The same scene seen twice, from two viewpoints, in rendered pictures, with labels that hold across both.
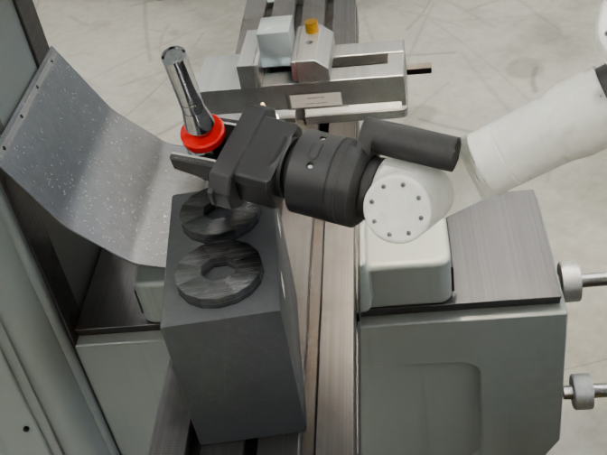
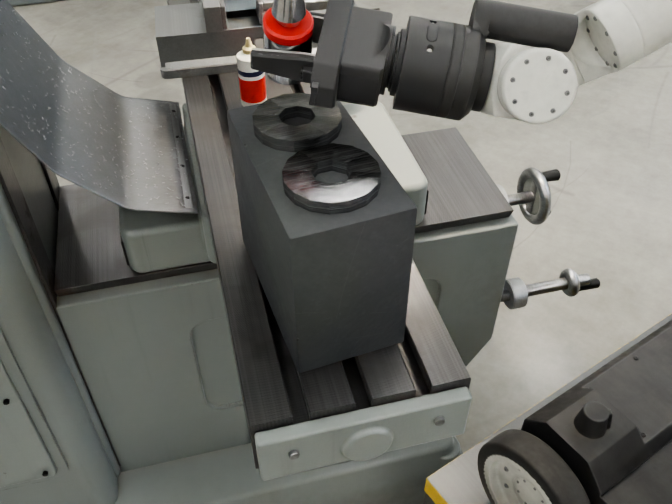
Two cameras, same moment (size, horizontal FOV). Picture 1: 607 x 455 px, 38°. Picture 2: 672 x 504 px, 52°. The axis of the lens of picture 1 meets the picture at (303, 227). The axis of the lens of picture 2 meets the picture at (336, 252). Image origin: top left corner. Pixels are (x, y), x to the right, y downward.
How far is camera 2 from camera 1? 0.42 m
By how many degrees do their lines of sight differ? 18
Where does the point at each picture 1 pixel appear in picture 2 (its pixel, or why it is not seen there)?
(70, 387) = (53, 351)
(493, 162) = (629, 32)
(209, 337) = (339, 246)
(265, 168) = (373, 57)
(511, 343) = (470, 256)
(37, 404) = (19, 374)
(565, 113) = not seen: outside the picture
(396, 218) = (540, 95)
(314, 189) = (437, 74)
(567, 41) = not seen: hidden behind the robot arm
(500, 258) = (451, 184)
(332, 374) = not seen: hidden behind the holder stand
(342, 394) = (422, 303)
